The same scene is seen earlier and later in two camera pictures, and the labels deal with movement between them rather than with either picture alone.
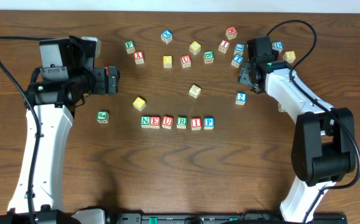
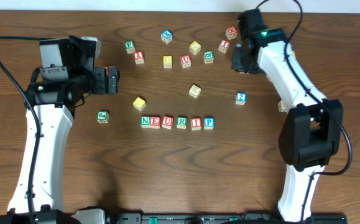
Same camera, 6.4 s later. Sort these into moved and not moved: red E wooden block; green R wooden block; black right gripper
Moved: black right gripper
Not moved: red E wooden block; green R wooden block
